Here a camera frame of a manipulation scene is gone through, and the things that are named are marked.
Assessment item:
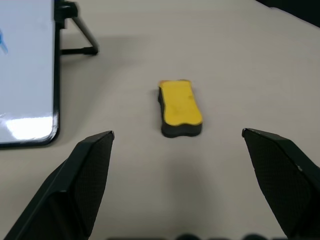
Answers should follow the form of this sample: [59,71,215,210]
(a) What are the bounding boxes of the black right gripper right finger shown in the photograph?
[241,127,320,240]

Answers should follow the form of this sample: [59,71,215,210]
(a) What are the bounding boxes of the black whiteboard stand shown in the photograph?
[54,0,100,57]

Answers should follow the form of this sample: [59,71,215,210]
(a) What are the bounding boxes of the black-framed whiteboard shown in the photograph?
[0,0,61,150]

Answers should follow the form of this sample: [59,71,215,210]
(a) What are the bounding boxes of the yellow and black eraser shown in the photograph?
[157,78,203,139]

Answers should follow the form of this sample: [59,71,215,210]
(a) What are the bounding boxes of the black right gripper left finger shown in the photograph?
[0,130,115,240]

